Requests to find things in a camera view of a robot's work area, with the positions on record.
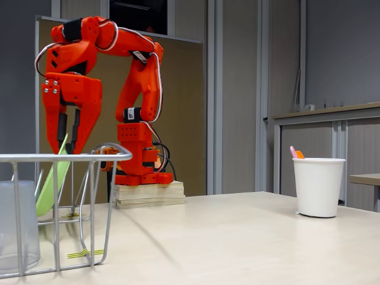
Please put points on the grey leaning bar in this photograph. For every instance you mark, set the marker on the grey leaning bar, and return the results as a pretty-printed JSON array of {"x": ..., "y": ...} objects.
[{"x": 297, "y": 89}]

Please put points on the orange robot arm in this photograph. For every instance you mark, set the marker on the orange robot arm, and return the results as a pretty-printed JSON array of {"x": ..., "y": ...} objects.
[{"x": 132, "y": 133}]

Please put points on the white paper cup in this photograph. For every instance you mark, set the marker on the white paper cup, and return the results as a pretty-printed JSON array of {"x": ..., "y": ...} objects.
[{"x": 317, "y": 190}]

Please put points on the green plastic plate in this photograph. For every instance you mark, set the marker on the green plastic plate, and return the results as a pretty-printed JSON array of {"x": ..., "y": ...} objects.
[{"x": 47, "y": 196}]

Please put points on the orange plastic knife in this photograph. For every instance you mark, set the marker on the orange plastic knife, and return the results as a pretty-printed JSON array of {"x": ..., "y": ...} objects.
[{"x": 300, "y": 155}]

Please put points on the translucent grey plastic cup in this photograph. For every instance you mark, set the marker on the translucent grey plastic cup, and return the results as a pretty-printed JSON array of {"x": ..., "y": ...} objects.
[{"x": 28, "y": 222}]

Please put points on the small white container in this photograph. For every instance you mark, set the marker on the small white container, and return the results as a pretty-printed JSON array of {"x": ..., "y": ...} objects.
[{"x": 310, "y": 107}]

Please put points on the yellow black tape marker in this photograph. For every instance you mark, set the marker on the yellow black tape marker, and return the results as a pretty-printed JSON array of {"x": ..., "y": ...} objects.
[
  {"x": 72, "y": 215},
  {"x": 75, "y": 254}
]

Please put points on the grey low cabinet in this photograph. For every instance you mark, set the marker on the grey low cabinet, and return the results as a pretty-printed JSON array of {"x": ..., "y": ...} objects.
[{"x": 362, "y": 139}]

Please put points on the wooden base block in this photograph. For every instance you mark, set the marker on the wooden base block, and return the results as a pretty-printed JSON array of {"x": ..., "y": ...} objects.
[{"x": 148, "y": 196}]

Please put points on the brown partition board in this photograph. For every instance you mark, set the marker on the brown partition board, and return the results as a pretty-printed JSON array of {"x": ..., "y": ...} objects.
[{"x": 184, "y": 118}]

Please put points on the grey side table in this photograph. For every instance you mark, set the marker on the grey side table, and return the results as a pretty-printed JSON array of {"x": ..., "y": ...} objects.
[{"x": 366, "y": 179}]

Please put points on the pink plastic fork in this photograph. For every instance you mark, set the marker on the pink plastic fork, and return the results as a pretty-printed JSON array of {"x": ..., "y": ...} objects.
[{"x": 293, "y": 152}]

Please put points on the light orange table clamp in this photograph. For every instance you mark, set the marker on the light orange table clamp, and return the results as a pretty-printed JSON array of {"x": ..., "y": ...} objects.
[{"x": 110, "y": 150}]

